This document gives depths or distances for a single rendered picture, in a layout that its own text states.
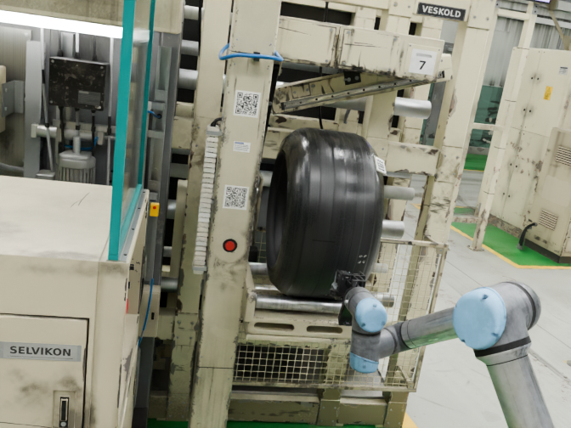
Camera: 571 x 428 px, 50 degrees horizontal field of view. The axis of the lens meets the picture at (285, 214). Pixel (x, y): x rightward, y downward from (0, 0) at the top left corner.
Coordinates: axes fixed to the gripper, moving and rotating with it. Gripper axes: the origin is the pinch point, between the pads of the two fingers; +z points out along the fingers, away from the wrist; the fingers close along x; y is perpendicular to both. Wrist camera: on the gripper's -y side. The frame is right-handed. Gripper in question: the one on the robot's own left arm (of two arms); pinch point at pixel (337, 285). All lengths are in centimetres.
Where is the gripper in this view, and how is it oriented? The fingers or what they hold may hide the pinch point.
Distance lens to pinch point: 185.6
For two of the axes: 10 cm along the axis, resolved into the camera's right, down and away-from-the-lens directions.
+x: -9.8, -0.9, -1.8
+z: -1.6, -1.7, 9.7
